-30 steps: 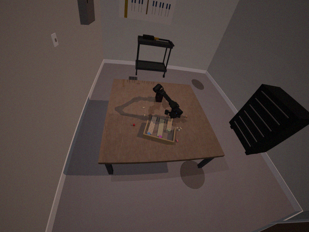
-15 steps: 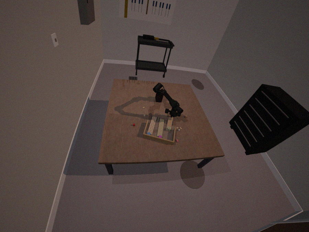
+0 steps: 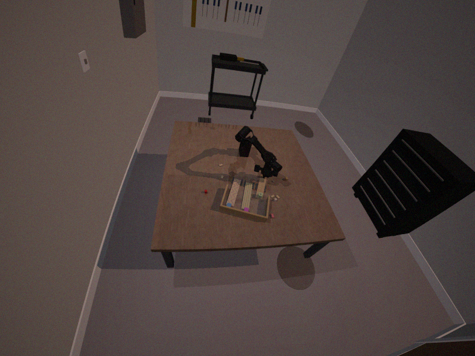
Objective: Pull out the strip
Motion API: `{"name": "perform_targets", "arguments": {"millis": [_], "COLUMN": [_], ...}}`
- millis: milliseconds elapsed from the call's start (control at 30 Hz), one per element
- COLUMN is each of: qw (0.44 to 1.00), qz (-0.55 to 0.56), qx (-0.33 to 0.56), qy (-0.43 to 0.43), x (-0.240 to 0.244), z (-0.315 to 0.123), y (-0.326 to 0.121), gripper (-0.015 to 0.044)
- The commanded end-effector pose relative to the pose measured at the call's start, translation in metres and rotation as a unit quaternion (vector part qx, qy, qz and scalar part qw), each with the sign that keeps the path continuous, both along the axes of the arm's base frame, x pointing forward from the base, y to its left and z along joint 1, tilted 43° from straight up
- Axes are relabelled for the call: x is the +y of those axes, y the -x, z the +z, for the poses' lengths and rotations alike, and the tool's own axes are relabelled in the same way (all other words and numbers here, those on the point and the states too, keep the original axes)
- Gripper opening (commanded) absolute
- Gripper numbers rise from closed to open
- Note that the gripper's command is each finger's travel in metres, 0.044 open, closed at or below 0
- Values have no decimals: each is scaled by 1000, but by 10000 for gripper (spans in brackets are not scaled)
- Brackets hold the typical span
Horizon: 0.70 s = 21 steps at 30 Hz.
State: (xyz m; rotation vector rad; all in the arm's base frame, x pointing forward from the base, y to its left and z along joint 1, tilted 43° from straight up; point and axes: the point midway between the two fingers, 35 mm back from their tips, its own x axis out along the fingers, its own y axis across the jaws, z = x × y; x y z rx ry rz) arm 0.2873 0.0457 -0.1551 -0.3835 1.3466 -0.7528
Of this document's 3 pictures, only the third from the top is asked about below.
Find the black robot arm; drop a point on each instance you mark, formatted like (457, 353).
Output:
(268, 157)

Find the wooden tray with three strips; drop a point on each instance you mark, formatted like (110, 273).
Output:
(245, 202)

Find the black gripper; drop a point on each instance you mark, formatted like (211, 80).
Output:
(257, 168)

